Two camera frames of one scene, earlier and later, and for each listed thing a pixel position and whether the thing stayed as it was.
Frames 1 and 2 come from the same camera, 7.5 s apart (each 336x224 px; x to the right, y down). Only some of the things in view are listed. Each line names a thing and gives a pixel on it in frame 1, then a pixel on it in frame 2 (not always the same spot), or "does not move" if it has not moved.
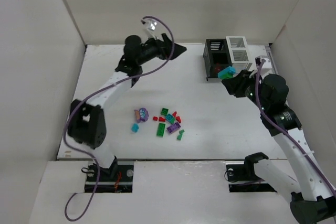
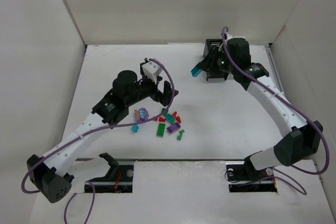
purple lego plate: [174, 127] does not move
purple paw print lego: [142, 114] does not move
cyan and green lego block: [227, 73] → [196, 71]
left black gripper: [163, 50] → [159, 93]
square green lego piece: [164, 111] does not move
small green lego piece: [179, 136] does not move
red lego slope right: [178, 119] does not move
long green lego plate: [160, 129] does not move
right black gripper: [238, 83] → [209, 63]
